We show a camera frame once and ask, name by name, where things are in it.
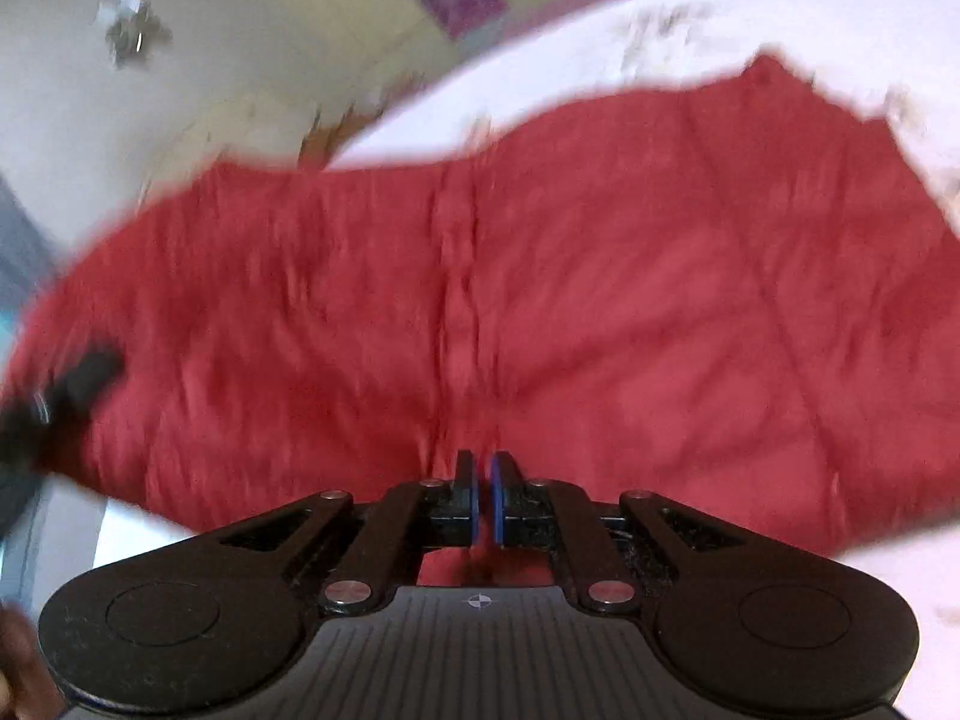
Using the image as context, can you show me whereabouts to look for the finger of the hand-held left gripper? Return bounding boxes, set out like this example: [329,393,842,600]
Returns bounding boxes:
[37,343,127,428]

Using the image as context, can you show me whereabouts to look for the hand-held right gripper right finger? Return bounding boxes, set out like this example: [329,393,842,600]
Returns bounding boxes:
[488,449,752,614]

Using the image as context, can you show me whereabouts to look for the cream round headboard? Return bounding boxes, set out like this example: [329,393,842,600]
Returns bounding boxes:
[139,86,376,192]

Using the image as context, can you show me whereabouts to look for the red down jacket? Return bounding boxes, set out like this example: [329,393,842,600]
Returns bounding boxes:
[2,51,960,592]

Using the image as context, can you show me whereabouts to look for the cream wardrobe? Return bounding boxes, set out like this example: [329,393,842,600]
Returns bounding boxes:
[251,0,721,136]

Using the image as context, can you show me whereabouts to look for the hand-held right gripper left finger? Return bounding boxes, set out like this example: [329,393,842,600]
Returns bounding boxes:
[216,449,482,614]

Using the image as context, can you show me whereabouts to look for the silver wall lamp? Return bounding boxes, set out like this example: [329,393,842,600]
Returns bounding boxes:
[96,0,174,73]

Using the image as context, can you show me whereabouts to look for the grey curtain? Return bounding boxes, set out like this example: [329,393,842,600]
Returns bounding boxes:
[0,176,65,316]

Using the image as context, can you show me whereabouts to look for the orange brown bag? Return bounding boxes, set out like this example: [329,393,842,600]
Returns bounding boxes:
[298,111,357,167]

